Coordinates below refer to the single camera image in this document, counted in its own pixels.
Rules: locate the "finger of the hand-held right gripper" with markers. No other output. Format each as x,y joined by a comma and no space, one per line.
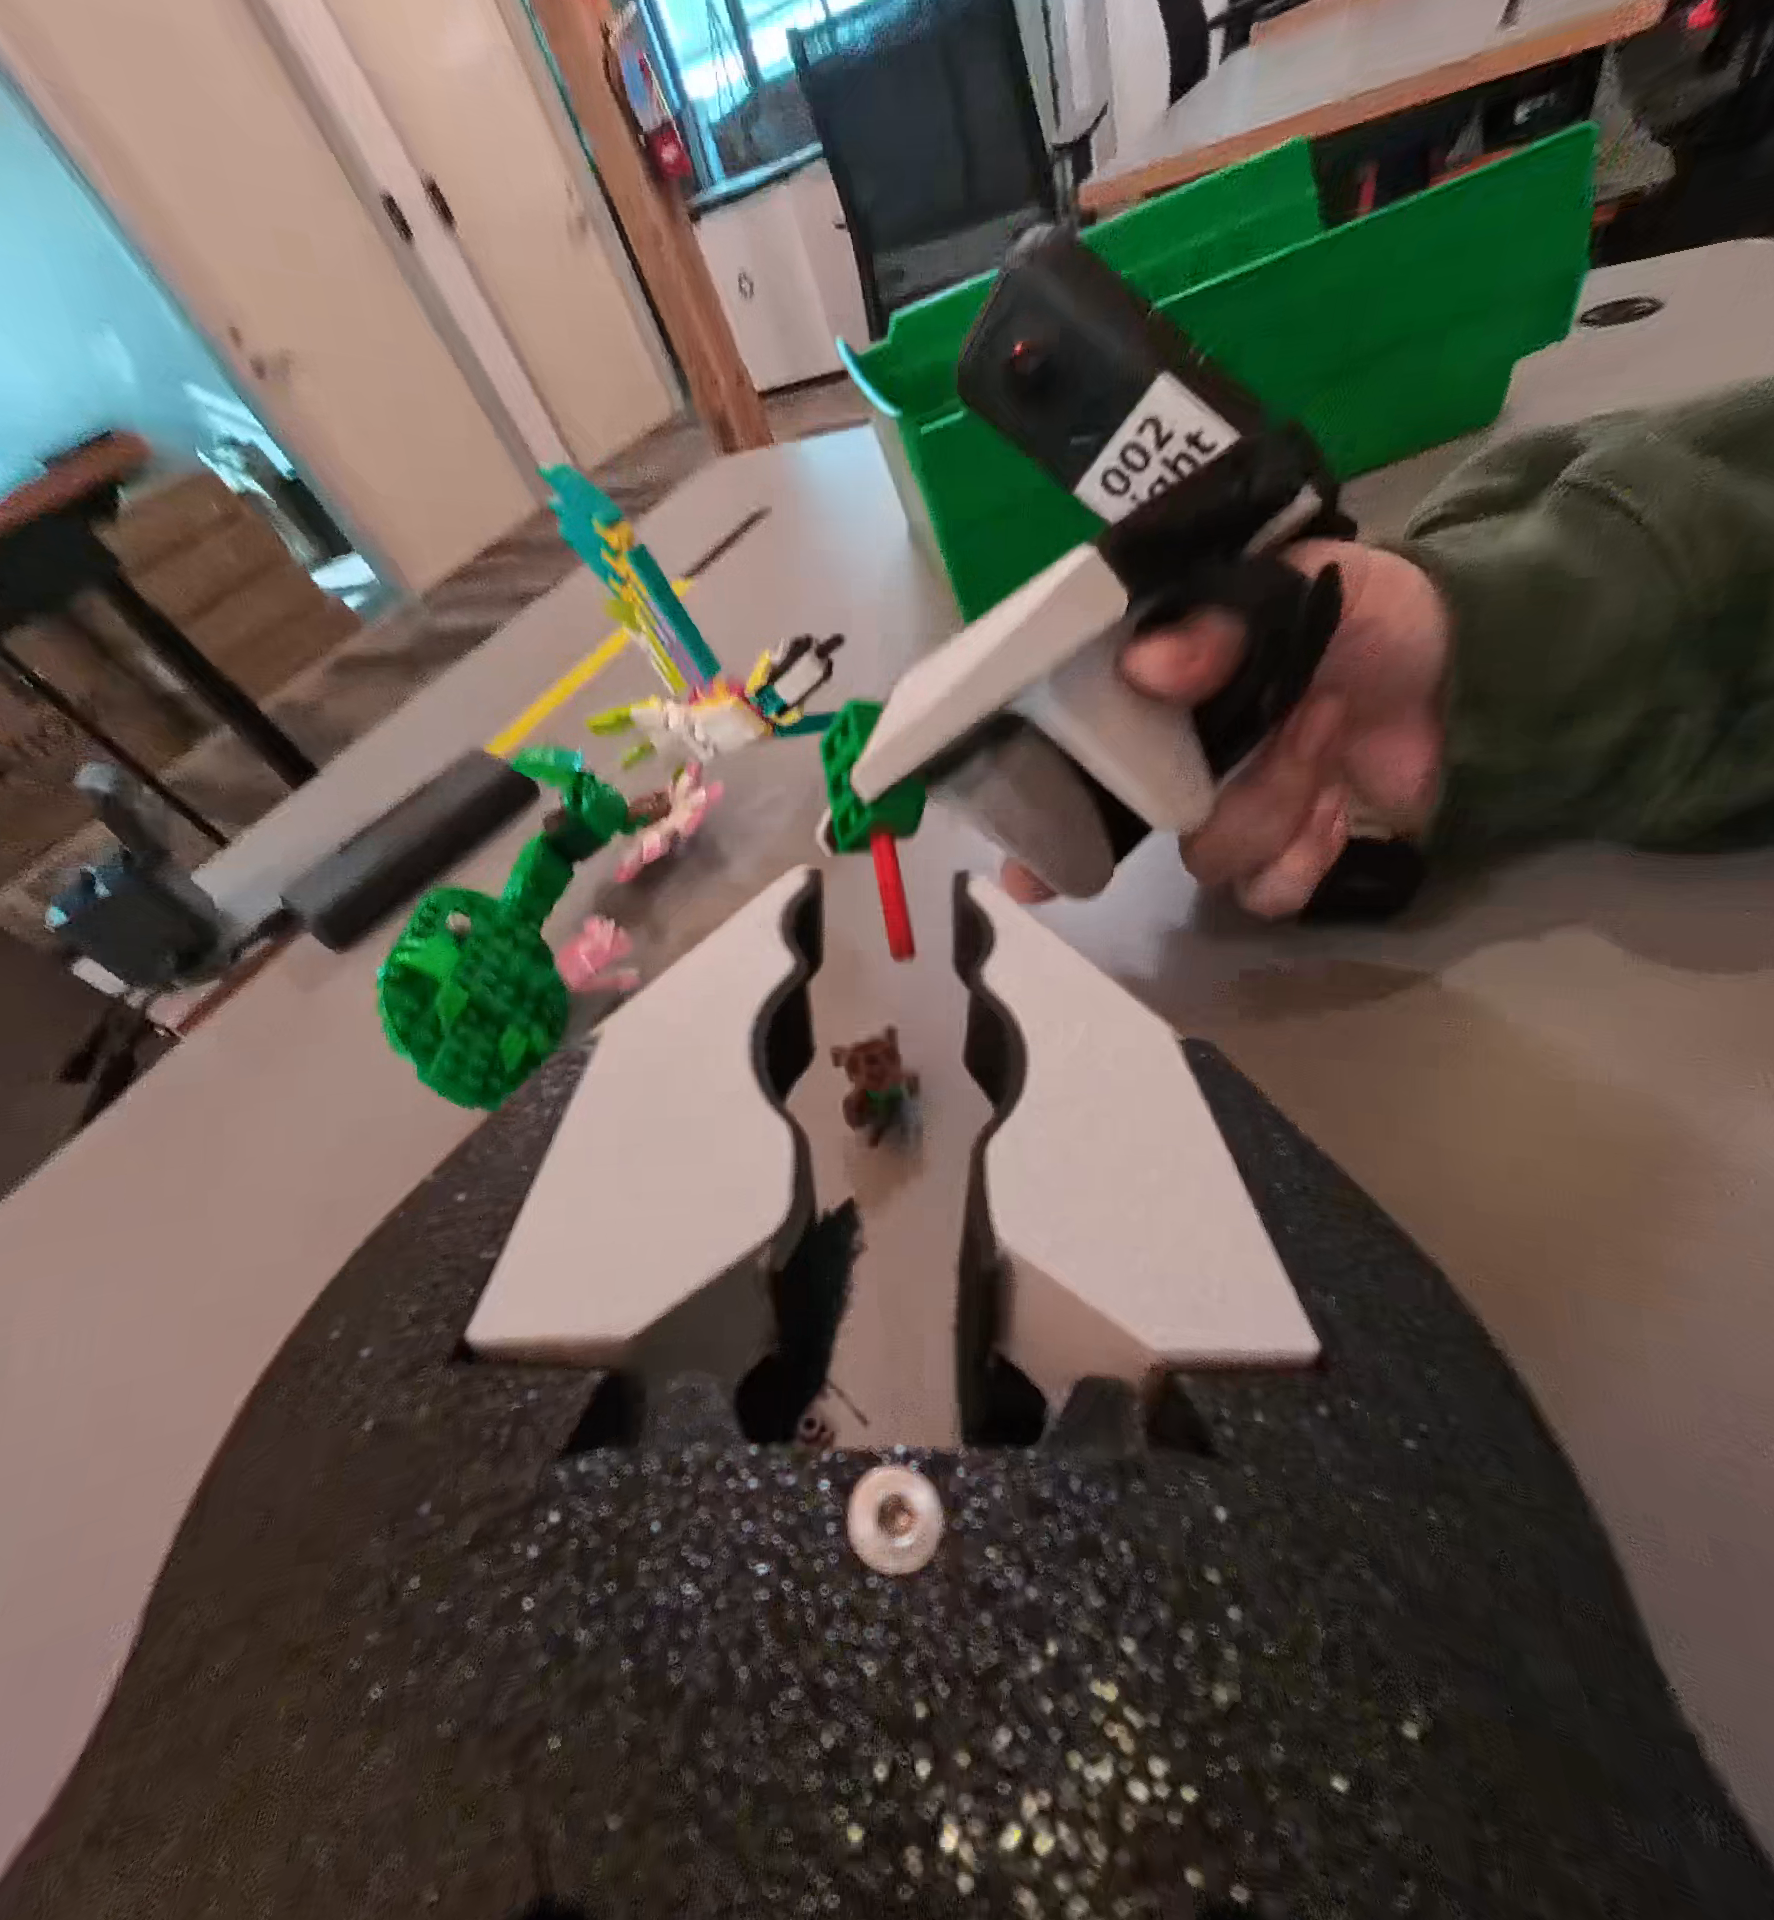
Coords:
1045,818
978,676

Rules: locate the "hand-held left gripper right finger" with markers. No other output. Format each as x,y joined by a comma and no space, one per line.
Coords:
1142,1201

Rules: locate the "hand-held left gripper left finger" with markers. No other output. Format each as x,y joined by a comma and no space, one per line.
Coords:
631,1201

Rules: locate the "green lego piece red stud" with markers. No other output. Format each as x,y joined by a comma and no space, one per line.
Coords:
864,766

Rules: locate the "pink lego flower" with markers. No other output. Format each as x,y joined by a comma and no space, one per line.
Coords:
597,956
669,818

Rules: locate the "green lego lily pad plant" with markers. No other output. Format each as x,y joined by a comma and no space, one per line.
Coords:
466,1004

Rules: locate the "person's right hand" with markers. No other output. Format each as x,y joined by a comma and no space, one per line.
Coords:
1368,720

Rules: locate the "black office chair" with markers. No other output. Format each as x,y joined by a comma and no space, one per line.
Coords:
918,150

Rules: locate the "green plastic bin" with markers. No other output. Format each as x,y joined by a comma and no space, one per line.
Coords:
1368,329

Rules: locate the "white low cabinet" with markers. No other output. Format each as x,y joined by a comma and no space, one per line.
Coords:
781,271

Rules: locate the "long wood-edged table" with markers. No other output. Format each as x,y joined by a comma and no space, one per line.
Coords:
1277,91

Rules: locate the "black bar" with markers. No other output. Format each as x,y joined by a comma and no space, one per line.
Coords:
408,856

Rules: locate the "red fire extinguisher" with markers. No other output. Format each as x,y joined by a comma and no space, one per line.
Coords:
662,121

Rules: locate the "dark grey equipment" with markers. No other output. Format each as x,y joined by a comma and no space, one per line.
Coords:
123,900

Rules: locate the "white cabinet doors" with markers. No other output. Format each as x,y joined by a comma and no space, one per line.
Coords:
377,226

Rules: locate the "cardboard boxes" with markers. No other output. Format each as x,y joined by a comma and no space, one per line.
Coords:
227,585

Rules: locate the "dark wooden table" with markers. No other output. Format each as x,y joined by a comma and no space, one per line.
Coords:
16,526

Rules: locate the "wooden post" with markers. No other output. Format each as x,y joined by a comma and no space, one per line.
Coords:
662,226

